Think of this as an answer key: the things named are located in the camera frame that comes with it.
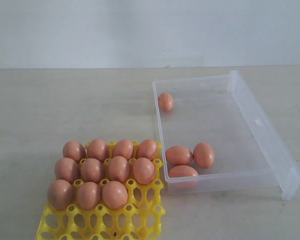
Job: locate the brown egg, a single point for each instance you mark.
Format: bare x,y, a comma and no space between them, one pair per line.
67,169
114,195
98,149
179,155
74,150
88,195
165,101
92,170
123,148
203,155
60,194
119,169
183,171
147,149

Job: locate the brown egg edge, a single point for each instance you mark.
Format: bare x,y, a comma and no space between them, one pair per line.
143,171

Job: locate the clear plastic container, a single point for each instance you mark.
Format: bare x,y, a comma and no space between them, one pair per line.
221,111

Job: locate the yellow plastic egg tray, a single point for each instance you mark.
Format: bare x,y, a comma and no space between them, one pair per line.
139,219

